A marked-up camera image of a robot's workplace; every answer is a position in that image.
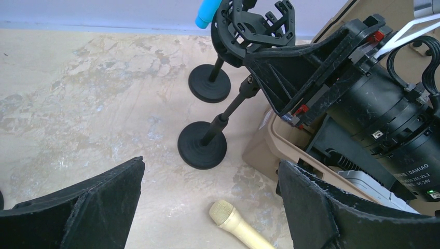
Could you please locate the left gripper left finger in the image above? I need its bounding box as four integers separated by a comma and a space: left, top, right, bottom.
1, 156, 145, 248

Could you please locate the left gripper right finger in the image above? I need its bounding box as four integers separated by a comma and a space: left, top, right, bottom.
278, 160, 439, 248

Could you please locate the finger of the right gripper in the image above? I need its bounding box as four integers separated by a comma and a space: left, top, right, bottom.
243, 19, 386, 116

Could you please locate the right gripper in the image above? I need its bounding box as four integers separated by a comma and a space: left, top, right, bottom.
292, 14, 439, 202

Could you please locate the black shock mount mic stand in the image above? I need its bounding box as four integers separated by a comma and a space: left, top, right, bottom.
177, 0, 297, 171

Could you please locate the cream beige microphone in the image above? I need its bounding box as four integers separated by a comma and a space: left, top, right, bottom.
209, 200, 274, 249

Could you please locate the black stand with blue mic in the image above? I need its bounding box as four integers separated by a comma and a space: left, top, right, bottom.
188, 57, 231, 103

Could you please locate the blue microphone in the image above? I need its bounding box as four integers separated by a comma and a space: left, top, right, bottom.
195, 0, 222, 29

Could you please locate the tan plastic tool case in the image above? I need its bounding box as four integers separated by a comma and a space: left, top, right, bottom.
244, 1, 439, 215

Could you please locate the grey device in case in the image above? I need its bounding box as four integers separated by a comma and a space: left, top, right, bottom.
337, 170, 419, 214

